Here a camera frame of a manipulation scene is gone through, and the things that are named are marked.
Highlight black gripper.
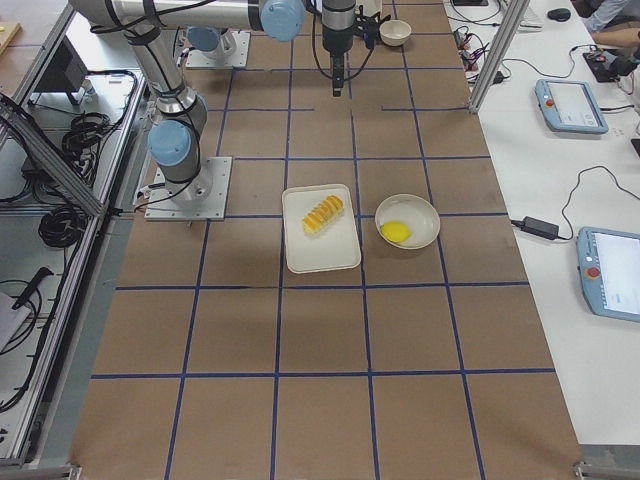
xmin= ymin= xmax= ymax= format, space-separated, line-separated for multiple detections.
xmin=321 ymin=0 xmax=355 ymax=97

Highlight yellow sliced bread loaf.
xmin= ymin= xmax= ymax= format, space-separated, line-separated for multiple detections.
xmin=302 ymin=195 xmax=344 ymax=235

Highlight person forearm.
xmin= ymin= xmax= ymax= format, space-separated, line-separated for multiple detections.
xmin=591 ymin=28 xmax=640 ymax=48

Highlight black dish rack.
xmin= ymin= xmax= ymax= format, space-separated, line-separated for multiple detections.
xmin=354 ymin=5 xmax=391 ymax=50

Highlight small cream bowl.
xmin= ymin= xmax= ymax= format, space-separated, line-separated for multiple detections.
xmin=379 ymin=19 xmax=412 ymax=47

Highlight cream round bowl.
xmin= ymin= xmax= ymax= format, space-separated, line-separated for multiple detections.
xmin=375 ymin=194 xmax=441 ymax=250

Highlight yellow lemon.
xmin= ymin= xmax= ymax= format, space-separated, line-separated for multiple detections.
xmin=380 ymin=221 xmax=412 ymax=244

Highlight white rectangular tray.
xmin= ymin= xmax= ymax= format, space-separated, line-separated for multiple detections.
xmin=282 ymin=184 xmax=361 ymax=274

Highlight black computer mouse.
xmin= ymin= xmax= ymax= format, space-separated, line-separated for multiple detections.
xmin=546 ymin=8 xmax=571 ymax=23

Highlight upper blue teach pendant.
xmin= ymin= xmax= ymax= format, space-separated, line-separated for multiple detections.
xmin=534 ymin=79 xmax=609 ymax=135

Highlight blue teach pendant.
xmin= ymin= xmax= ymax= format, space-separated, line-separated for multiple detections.
xmin=534 ymin=79 xmax=609 ymax=135
xmin=576 ymin=227 xmax=639 ymax=323

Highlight black power adapter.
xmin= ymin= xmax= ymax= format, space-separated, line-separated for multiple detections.
xmin=521 ymin=216 xmax=559 ymax=240

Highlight black monitor box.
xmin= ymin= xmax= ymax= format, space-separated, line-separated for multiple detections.
xmin=34 ymin=36 xmax=88 ymax=105

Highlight lower blue teach pendant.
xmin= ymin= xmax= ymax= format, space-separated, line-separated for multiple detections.
xmin=576 ymin=227 xmax=639 ymax=323

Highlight aluminium frame post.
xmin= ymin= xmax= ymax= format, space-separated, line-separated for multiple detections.
xmin=468 ymin=0 xmax=529 ymax=114

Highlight coiled black cables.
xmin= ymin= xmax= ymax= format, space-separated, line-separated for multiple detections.
xmin=61 ymin=112 xmax=111 ymax=156

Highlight aluminium frame beam left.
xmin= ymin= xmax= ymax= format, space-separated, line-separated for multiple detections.
xmin=1 ymin=94 xmax=106 ymax=217

